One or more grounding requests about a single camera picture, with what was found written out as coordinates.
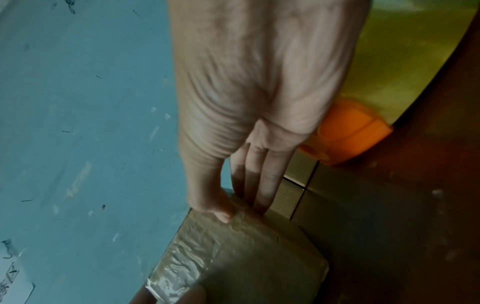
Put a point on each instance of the person's right hand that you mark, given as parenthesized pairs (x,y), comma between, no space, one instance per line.
(262,74)

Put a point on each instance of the dark brown wooden table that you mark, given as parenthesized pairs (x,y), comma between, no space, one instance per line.
(412,222)

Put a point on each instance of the white paper wall notice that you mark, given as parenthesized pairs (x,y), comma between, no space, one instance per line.
(13,285)

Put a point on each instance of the cardboard box with dark edge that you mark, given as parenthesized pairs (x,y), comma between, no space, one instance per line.
(247,261)

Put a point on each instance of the orange tape dispenser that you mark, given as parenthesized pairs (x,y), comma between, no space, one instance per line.
(352,130)

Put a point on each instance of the person's left hand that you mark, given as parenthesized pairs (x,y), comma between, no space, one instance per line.
(168,297)

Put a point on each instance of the yellowish clear tape roll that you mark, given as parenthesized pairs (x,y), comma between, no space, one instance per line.
(405,53)

